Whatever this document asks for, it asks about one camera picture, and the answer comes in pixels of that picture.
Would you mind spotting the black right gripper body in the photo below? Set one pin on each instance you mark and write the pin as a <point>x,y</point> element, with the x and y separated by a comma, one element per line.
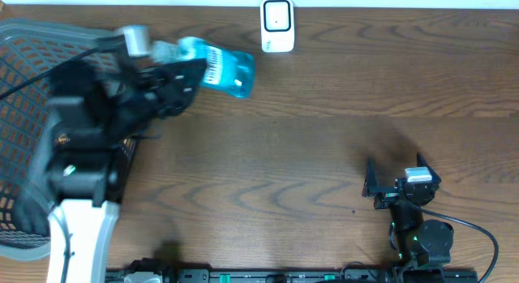
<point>388,197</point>

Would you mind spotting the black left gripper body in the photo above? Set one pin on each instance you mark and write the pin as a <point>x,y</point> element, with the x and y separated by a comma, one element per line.
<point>159,101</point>

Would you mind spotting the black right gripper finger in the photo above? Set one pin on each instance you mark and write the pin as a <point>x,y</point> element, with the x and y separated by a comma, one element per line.
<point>371,181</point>
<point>421,162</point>

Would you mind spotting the blue mouthwash bottle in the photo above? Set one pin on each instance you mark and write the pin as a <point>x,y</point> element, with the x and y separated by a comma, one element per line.
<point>228,71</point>

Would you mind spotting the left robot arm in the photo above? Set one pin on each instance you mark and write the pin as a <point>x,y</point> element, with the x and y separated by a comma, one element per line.
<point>85,169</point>

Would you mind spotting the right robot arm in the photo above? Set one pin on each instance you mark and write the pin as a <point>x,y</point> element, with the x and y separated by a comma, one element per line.
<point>421,243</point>

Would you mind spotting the white barcode scanner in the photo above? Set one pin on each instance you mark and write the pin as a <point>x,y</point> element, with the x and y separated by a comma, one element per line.
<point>277,26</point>

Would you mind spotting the grey plastic basket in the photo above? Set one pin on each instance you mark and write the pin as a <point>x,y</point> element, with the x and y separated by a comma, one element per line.
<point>29,49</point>

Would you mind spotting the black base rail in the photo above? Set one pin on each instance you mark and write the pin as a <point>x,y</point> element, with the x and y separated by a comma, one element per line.
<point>154,270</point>

